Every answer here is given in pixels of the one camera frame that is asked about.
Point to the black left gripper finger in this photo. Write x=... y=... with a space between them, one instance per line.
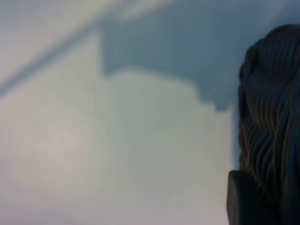
x=243 y=204

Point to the dark brown wicker basket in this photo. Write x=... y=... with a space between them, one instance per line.
x=269 y=105

